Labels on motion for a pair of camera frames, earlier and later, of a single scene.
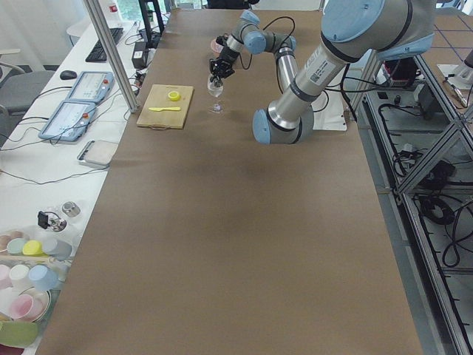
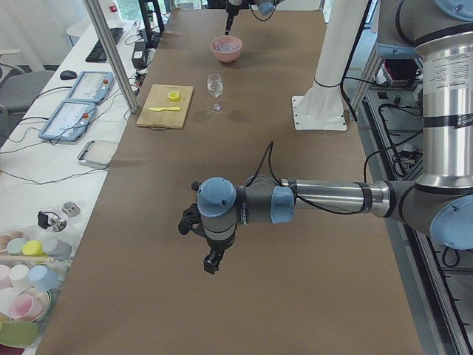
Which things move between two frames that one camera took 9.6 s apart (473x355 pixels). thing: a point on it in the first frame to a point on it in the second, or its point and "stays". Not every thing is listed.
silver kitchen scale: x=97 y=153 stays
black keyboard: x=98 y=55 stays
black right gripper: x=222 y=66 to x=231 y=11
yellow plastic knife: x=170 y=109 stays
